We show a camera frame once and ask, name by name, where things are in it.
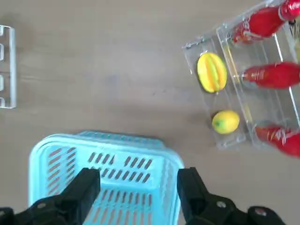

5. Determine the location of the light blue plastic basket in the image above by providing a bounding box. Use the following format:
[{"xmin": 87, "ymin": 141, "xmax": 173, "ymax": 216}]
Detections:
[{"xmin": 28, "ymin": 130, "xmax": 186, "ymax": 225}]

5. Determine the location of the white wire cup rack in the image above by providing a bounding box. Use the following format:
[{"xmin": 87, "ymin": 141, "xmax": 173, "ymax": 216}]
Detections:
[{"xmin": 0, "ymin": 24, "xmax": 17, "ymax": 110}]

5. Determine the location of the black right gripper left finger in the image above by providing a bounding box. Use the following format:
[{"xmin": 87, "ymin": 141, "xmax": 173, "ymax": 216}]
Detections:
[{"xmin": 0, "ymin": 167, "xmax": 101, "ymax": 225}]

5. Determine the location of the red drink bottle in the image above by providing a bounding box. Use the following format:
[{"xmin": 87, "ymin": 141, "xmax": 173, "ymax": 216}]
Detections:
[
  {"xmin": 240, "ymin": 61, "xmax": 300, "ymax": 90},
  {"xmin": 254, "ymin": 125, "xmax": 300, "ymax": 157},
  {"xmin": 231, "ymin": 0, "xmax": 300, "ymax": 44}
]

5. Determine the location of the clear acrylic rack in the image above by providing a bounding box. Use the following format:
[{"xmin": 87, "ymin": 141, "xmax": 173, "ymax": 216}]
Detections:
[{"xmin": 181, "ymin": 0, "xmax": 300, "ymax": 152}]

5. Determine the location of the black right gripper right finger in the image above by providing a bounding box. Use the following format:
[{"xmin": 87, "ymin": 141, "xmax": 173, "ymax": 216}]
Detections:
[{"xmin": 176, "ymin": 166, "xmax": 286, "ymax": 225}]

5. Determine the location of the yellow-green star fruit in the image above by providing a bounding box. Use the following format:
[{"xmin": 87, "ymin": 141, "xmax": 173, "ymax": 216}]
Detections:
[{"xmin": 196, "ymin": 52, "xmax": 228, "ymax": 94}]

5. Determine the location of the yellow lemon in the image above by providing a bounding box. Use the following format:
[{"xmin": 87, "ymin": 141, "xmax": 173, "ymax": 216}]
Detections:
[{"xmin": 212, "ymin": 110, "xmax": 240, "ymax": 135}]

